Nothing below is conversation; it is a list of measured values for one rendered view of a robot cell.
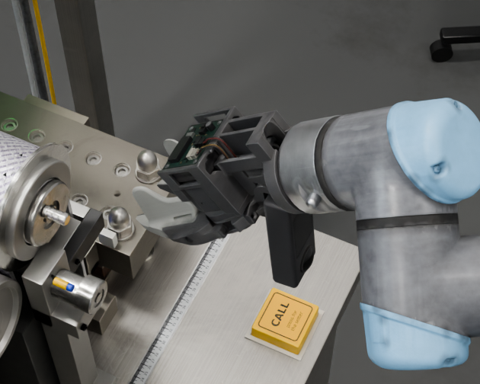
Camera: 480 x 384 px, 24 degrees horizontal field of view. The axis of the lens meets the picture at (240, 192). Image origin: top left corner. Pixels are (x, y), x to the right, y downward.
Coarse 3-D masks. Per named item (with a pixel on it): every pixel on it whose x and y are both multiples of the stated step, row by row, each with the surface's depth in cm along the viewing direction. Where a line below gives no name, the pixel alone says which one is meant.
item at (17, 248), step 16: (48, 160) 117; (32, 176) 115; (48, 176) 117; (64, 176) 121; (32, 192) 115; (16, 208) 114; (16, 224) 114; (16, 240) 115; (16, 256) 117; (32, 256) 121
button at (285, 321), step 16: (272, 288) 151; (272, 304) 150; (288, 304) 150; (304, 304) 150; (256, 320) 148; (272, 320) 148; (288, 320) 148; (304, 320) 148; (256, 336) 149; (272, 336) 147; (288, 336) 147; (304, 336) 147
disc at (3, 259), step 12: (48, 144) 117; (60, 144) 120; (36, 156) 115; (48, 156) 118; (60, 156) 120; (24, 168) 113; (12, 180) 113; (24, 180) 114; (12, 192) 113; (0, 216) 112; (0, 228) 113; (0, 240) 114; (0, 252) 115; (0, 264) 116; (12, 264) 119; (24, 264) 122
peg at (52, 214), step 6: (48, 210) 116; (54, 210) 116; (60, 210) 116; (42, 216) 116; (48, 216) 116; (54, 216) 116; (60, 216) 116; (66, 216) 116; (60, 222) 116; (66, 222) 116
